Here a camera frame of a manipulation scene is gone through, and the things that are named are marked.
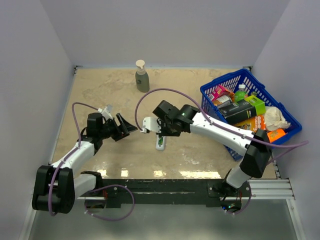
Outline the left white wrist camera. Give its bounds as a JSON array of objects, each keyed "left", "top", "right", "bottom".
[{"left": 97, "top": 104, "right": 113, "bottom": 120}]

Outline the orange razor package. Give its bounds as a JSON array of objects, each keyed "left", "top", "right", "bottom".
[{"left": 234, "top": 115, "right": 266, "bottom": 133}]

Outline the blue plastic basket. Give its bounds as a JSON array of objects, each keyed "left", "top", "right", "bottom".
[{"left": 200, "top": 68, "right": 302, "bottom": 145}]

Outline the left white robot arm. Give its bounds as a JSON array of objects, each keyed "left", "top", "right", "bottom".
[{"left": 32, "top": 112, "right": 137, "bottom": 215}]

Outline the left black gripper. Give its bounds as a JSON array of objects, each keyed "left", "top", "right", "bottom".
[{"left": 98, "top": 113, "right": 137, "bottom": 142}]

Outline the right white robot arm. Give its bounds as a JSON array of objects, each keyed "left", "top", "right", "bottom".
[{"left": 153, "top": 100, "right": 272, "bottom": 197}]

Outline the white remote control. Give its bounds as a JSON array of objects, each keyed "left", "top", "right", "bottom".
[{"left": 155, "top": 134, "right": 166, "bottom": 151}]

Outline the green drink bottle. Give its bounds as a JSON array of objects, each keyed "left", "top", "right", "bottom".
[{"left": 234, "top": 84, "right": 248, "bottom": 102}]

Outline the grey soap dispenser bottle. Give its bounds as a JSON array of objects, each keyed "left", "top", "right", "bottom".
[{"left": 135, "top": 59, "right": 150, "bottom": 93}]

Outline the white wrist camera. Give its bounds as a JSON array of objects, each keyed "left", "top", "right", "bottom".
[
  {"left": 97, "top": 104, "right": 113, "bottom": 120},
  {"left": 140, "top": 117, "right": 161, "bottom": 134}
]

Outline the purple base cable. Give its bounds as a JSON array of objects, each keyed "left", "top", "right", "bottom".
[
  {"left": 84, "top": 184, "right": 135, "bottom": 222},
  {"left": 223, "top": 181, "right": 252, "bottom": 216}
]

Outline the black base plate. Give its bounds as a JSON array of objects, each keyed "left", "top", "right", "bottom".
[{"left": 84, "top": 178, "right": 253, "bottom": 209}]

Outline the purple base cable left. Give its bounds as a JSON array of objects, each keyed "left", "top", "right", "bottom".
[{"left": 84, "top": 184, "right": 135, "bottom": 222}]

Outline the orange snack bag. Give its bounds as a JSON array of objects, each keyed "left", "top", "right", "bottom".
[{"left": 267, "top": 128, "right": 286, "bottom": 143}]

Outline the brown label can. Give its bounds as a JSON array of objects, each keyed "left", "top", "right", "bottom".
[{"left": 213, "top": 95, "right": 233, "bottom": 109}]

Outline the pink snack box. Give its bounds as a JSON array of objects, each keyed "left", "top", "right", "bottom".
[{"left": 208, "top": 85, "right": 234, "bottom": 102}]

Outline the black and green box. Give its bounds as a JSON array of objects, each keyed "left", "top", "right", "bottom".
[{"left": 219, "top": 95, "right": 266, "bottom": 125}]

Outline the crumpled beige cloth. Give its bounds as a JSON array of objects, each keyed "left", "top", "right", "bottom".
[{"left": 264, "top": 106, "right": 291, "bottom": 131}]

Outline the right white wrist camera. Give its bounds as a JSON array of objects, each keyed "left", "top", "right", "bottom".
[{"left": 140, "top": 117, "right": 161, "bottom": 134}]

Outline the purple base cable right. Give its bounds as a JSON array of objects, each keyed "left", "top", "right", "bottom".
[{"left": 223, "top": 181, "right": 252, "bottom": 216}]

